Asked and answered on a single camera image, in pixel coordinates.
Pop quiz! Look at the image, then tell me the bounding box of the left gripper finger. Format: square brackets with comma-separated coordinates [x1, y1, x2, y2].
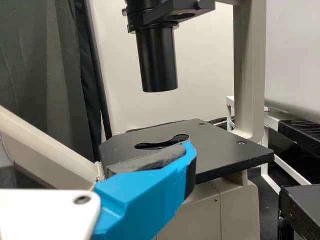
[91, 141, 199, 240]

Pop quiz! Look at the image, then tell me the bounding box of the cream microscope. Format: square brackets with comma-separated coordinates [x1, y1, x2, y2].
[0, 0, 276, 240]

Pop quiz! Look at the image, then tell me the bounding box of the white box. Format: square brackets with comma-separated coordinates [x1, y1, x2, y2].
[88, 0, 320, 137]

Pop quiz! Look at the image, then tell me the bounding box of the black platform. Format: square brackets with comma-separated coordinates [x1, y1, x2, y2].
[226, 96, 320, 187]
[278, 184, 320, 240]

